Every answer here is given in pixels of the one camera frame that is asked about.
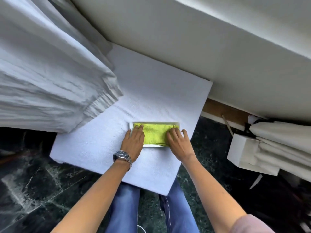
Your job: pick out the person's left hand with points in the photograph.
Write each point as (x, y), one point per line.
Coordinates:
(133, 144)

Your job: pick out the person's right hand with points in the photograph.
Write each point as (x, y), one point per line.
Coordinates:
(180, 146)

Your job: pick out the person's left little finger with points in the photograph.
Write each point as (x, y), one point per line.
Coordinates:
(127, 135)

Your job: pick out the person's right little finger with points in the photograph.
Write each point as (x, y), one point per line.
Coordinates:
(185, 135)

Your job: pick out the yellow-green microfibre cloth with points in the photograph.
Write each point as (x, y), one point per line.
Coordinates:
(155, 134)

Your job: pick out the person's left forearm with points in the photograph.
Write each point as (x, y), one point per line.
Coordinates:
(97, 198)

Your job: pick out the person's right forearm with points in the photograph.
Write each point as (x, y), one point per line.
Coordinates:
(213, 196)

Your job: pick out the silver wristwatch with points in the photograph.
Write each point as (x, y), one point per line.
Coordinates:
(122, 156)

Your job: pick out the white flat tray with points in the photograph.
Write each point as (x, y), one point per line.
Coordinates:
(150, 145)

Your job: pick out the thin wooden stick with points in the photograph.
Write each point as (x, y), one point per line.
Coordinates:
(227, 125)

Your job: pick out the white foam board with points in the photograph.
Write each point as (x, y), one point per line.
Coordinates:
(150, 94)

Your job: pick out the wooden skirting board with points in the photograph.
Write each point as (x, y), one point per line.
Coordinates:
(226, 111)

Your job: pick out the white foam block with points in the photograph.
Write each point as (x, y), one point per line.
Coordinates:
(243, 150)

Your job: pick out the blue jeans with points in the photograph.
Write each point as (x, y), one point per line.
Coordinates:
(178, 211)

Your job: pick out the white shard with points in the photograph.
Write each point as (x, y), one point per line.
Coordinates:
(256, 181)

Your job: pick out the white curtain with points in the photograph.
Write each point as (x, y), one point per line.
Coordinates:
(48, 77)

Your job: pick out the pink sleeve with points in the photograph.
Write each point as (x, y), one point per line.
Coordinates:
(252, 225)

